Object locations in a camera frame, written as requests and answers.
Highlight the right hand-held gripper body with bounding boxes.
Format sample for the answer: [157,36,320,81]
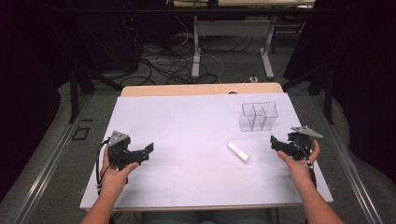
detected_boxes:
[286,125,324,161]

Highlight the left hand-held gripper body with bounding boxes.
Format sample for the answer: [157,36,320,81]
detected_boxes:
[106,130,140,171]

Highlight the clear acrylic divided organizer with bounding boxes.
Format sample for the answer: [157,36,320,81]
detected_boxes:
[238,101,279,133]

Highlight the white rectangular tube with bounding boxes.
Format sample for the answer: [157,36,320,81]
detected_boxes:
[226,141,251,163]

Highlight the person's right hand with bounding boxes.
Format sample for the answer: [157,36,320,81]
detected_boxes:
[276,138,321,189]

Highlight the person's left hand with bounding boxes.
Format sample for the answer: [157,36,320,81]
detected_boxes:
[99,146,141,200]

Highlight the white table sheet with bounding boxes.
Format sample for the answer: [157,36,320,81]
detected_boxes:
[78,92,334,210]

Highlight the black metal stand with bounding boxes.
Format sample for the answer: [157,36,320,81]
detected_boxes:
[68,60,124,124]
[280,63,335,126]

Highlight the black curtain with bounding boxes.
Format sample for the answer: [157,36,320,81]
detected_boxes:
[0,0,78,203]
[283,0,396,185]

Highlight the black computer tower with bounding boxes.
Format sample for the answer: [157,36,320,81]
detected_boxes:
[122,13,142,73]

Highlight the white desk with metal legs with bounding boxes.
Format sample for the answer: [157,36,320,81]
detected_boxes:
[172,0,316,80]

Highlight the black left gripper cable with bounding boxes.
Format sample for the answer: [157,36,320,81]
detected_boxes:
[95,138,112,196]

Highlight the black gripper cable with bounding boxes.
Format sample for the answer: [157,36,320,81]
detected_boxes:
[305,157,318,189]
[95,138,112,196]

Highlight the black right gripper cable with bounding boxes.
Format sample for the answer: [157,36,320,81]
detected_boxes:
[305,157,318,189]

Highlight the aluminium floor rail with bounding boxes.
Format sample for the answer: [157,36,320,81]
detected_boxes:
[11,94,94,224]
[309,92,385,224]

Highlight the black floor cables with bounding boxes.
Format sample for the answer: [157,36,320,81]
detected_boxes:
[119,34,254,88]

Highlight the white floor cable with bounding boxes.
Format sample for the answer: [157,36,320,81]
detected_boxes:
[174,15,226,84]

